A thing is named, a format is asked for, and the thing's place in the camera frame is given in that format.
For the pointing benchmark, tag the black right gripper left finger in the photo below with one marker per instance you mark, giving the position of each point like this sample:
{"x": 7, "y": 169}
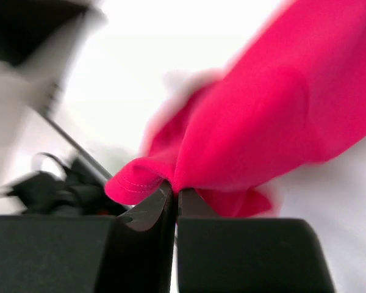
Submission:
{"x": 128, "y": 253}

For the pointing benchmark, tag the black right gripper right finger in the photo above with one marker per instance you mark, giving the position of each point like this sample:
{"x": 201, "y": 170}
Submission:
{"x": 218, "y": 254}

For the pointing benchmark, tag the pink red t shirt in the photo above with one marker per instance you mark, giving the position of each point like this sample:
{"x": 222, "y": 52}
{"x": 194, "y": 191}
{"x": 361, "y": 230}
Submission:
{"x": 296, "y": 96}

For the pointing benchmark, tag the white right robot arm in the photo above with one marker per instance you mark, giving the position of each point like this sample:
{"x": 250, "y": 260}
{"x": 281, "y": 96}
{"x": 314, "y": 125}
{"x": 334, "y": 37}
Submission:
{"x": 36, "y": 38}

